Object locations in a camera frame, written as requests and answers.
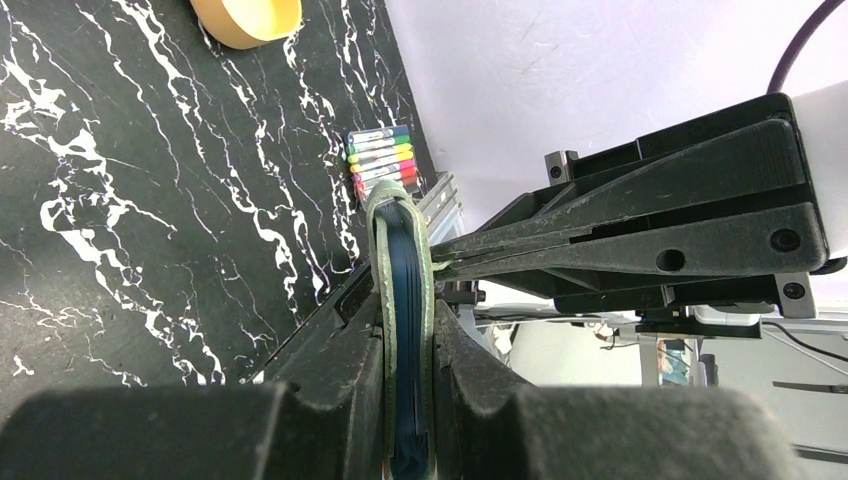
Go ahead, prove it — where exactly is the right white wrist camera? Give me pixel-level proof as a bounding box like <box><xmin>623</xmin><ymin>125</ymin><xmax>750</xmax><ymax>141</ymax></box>
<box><xmin>792</xmin><ymin>81</ymin><xmax>847</xmax><ymax>258</ymax></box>

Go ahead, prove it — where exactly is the aluminium frame rail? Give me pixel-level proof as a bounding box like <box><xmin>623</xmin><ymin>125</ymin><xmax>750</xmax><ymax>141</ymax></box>
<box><xmin>417</xmin><ymin>172</ymin><xmax>466</xmax><ymax>245</ymax></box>

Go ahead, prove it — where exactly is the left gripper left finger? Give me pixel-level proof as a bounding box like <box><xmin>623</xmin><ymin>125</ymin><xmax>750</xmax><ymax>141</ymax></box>
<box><xmin>1</xmin><ymin>295</ymin><xmax>384</xmax><ymax>479</ymax></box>

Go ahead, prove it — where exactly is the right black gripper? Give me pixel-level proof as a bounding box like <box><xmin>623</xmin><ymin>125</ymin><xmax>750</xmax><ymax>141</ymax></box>
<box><xmin>432</xmin><ymin>93</ymin><xmax>847</xmax><ymax>337</ymax></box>

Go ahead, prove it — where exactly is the orange oval tray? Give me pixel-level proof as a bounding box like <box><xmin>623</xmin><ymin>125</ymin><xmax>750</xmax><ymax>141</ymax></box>
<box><xmin>190</xmin><ymin>0</ymin><xmax>303</xmax><ymax>50</ymax></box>

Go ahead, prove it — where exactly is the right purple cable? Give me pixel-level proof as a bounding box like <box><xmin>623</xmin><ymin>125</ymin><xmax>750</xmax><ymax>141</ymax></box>
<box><xmin>767</xmin><ymin>0</ymin><xmax>846</xmax><ymax>95</ymax></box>

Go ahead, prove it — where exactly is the pack of coloured markers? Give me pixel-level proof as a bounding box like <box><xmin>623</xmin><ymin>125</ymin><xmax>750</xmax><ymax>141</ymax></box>
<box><xmin>344</xmin><ymin>125</ymin><xmax>420</xmax><ymax>204</ymax></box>

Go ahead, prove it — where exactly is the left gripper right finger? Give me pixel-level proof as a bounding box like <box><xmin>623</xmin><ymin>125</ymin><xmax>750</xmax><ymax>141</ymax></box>
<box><xmin>433</xmin><ymin>302</ymin><xmax>802</xmax><ymax>479</ymax></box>

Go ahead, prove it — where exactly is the green card holder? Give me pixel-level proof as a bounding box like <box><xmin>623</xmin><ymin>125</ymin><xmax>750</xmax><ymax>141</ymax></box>
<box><xmin>366</xmin><ymin>180</ymin><xmax>437</xmax><ymax>479</ymax></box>

